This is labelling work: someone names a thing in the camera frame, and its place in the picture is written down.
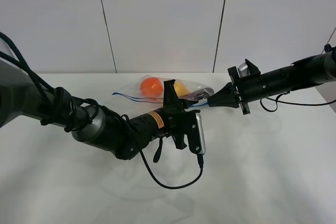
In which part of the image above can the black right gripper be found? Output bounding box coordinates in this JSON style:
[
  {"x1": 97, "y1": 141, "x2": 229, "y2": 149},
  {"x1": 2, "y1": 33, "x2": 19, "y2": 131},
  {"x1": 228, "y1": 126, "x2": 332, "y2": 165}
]
[{"x1": 207, "y1": 59, "x2": 260, "y2": 115}]

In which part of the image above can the black left camera cable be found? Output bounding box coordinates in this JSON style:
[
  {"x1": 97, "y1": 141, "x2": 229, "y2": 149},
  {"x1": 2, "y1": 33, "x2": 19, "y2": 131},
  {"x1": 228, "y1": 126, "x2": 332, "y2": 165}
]
[{"x1": 139, "y1": 137, "x2": 205, "y2": 189}]

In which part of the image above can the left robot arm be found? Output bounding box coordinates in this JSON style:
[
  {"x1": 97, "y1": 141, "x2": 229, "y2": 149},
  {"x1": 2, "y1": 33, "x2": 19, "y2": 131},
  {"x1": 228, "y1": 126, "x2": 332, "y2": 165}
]
[{"x1": 1, "y1": 35, "x2": 204, "y2": 160}]

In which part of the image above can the clear plastic zip bag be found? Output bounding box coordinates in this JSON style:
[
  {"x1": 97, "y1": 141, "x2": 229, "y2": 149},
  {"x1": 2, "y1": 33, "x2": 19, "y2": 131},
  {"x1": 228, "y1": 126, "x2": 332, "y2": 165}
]
[{"x1": 112, "y1": 75, "x2": 211, "y2": 108}]

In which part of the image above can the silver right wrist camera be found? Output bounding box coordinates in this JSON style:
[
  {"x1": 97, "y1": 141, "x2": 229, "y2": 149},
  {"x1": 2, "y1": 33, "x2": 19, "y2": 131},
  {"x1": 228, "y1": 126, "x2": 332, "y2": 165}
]
[{"x1": 237, "y1": 62, "x2": 250, "y2": 78}]

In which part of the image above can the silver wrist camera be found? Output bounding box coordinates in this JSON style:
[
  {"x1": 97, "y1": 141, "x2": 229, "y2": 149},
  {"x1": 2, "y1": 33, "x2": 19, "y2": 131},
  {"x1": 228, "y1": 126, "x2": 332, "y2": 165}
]
[
  {"x1": 196, "y1": 113, "x2": 206, "y2": 155},
  {"x1": 237, "y1": 62, "x2": 250, "y2": 78}
]

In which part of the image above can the purple eggplant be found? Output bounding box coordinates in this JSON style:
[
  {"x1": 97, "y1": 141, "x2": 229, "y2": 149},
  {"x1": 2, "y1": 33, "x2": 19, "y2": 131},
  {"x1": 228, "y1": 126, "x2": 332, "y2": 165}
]
[{"x1": 183, "y1": 87, "x2": 214, "y2": 101}]

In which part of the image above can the yellow pear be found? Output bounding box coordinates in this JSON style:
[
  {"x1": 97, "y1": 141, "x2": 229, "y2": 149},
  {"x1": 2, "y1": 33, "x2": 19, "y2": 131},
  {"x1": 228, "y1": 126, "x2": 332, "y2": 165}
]
[{"x1": 174, "y1": 81, "x2": 190, "y2": 97}]

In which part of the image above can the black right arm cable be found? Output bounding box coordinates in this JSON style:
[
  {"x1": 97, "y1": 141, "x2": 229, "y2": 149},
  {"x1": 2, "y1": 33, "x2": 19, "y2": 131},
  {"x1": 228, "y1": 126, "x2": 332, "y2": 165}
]
[{"x1": 259, "y1": 92, "x2": 336, "y2": 112}]

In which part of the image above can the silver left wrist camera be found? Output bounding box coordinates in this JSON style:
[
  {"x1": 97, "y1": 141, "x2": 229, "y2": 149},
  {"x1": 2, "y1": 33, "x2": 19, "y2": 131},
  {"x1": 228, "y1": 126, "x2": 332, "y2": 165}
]
[{"x1": 196, "y1": 113, "x2": 206, "y2": 155}]

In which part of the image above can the orange tomato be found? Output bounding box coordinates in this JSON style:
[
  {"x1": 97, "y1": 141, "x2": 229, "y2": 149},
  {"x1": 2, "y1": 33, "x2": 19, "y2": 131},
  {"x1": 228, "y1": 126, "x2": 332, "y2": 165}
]
[{"x1": 140, "y1": 77, "x2": 163, "y2": 98}]

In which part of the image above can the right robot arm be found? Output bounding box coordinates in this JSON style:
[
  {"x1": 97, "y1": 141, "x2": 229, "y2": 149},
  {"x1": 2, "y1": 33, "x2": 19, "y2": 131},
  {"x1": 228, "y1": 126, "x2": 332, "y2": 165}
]
[{"x1": 207, "y1": 44, "x2": 335, "y2": 115}]

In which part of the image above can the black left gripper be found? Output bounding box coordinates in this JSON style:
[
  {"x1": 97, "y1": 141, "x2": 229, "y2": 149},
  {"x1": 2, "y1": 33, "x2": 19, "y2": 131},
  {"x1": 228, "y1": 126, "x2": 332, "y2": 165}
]
[{"x1": 160, "y1": 79, "x2": 197, "y2": 154}]

